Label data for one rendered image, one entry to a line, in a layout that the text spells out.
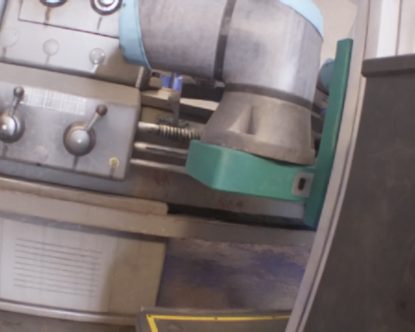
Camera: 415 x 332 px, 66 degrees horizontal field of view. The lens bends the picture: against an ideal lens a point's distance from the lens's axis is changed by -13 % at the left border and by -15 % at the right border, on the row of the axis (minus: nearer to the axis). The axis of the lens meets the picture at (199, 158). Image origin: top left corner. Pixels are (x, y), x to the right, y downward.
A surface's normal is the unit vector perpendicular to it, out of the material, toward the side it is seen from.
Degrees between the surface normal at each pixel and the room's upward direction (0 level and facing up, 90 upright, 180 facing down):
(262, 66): 90
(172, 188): 90
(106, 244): 90
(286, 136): 70
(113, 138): 90
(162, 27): 105
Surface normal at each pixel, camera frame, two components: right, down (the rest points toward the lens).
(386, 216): -0.93, -0.17
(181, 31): -0.15, 0.30
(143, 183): 0.31, 0.13
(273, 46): -0.18, 0.08
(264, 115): -0.07, -0.30
